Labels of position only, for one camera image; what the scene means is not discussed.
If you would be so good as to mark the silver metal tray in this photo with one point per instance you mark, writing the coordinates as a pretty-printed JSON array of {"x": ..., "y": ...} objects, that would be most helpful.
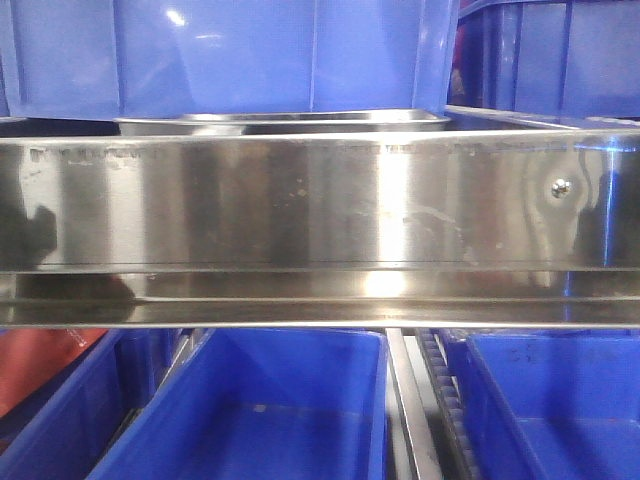
[{"x": 355, "y": 121}]

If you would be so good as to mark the blue lower center bin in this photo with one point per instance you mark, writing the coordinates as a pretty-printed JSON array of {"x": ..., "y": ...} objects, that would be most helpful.
[{"x": 264, "y": 404}]

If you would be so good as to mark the blue bin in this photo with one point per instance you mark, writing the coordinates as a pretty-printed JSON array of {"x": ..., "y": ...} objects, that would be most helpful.
[
  {"x": 546, "y": 406},
  {"x": 264, "y": 404},
  {"x": 101, "y": 60},
  {"x": 62, "y": 430},
  {"x": 566, "y": 58}
]

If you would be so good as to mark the black roller track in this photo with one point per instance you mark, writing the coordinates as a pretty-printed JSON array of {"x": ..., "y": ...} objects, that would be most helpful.
[{"x": 449, "y": 404}]

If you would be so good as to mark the blue lower right bin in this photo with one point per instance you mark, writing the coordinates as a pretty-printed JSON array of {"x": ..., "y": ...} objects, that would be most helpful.
[{"x": 546, "y": 406}]

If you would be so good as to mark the blue upper right bin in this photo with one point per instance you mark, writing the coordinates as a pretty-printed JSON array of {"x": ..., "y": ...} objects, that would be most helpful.
[{"x": 566, "y": 58}]

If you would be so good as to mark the red bag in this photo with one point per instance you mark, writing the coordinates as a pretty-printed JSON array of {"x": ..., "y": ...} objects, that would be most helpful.
[{"x": 32, "y": 357}]

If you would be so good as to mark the blue upper center bin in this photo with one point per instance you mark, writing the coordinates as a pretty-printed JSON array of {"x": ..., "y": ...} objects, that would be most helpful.
[{"x": 101, "y": 60}]

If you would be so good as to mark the blue lower left bin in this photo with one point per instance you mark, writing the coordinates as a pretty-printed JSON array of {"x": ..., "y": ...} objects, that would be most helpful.
[{"x": 62, "y": 430}]

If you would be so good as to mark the stainless steel shelf rail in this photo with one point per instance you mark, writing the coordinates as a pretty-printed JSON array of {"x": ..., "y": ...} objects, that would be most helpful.
[{"x": 451, "y": 228}]

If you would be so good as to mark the steel rail bolt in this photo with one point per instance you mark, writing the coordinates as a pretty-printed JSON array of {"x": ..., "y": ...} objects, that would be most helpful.
[{"x": 560, "y": 188}]

